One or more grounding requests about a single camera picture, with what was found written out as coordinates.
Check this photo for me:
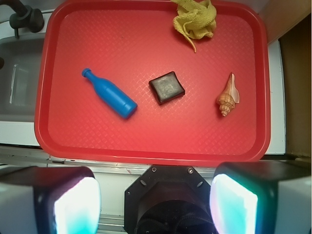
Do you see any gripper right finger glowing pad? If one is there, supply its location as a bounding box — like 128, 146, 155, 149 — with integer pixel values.
210, 161, 312, 234

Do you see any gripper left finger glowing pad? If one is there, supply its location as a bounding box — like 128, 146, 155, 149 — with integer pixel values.
0, 166, 101, 234

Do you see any blue plastic bottle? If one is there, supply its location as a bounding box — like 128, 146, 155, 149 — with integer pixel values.
82, 68, 137, 119

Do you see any orange conch seashell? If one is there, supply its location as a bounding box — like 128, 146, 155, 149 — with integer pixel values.
216, 73, 240, 117

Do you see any red plastic tray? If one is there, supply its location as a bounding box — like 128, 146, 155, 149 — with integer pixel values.
35, 0, 271, 166

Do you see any black square block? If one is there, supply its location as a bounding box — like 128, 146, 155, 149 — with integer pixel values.
149, 71, 185, 105

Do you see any grey sink basin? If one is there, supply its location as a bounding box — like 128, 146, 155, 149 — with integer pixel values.
0, 33, 45, 122

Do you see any dark grey faucet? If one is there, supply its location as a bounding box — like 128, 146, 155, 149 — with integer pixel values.
0, 0, 44, 39

